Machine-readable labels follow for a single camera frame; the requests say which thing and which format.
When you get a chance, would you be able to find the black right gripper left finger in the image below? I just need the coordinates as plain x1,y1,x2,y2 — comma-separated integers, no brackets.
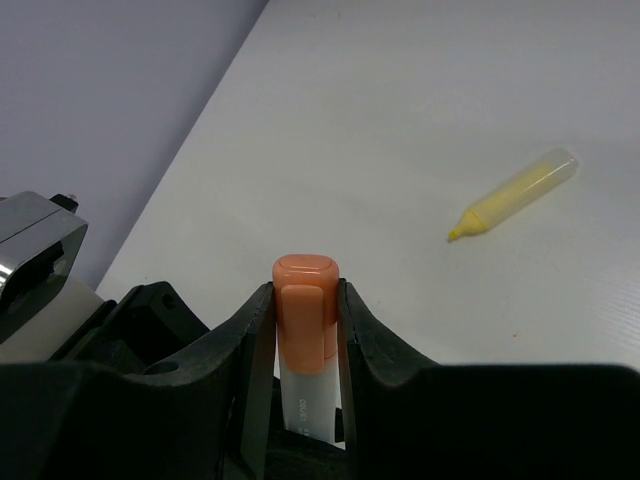
1,284,274,479

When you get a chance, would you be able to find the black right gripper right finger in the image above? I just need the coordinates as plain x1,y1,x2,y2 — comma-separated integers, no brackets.
337,281,639,479

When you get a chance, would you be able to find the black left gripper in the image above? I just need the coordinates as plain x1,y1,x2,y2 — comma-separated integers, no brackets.
52,281,209,373

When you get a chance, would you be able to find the yellow highlighter pen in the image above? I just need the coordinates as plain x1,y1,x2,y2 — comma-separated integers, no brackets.
447,148,579,242

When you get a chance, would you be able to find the clear capped highlighter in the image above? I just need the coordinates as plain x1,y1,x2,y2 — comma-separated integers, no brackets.
278,354,338,444

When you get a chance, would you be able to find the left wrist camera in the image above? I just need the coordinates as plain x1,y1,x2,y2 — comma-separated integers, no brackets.
1,191,103,364

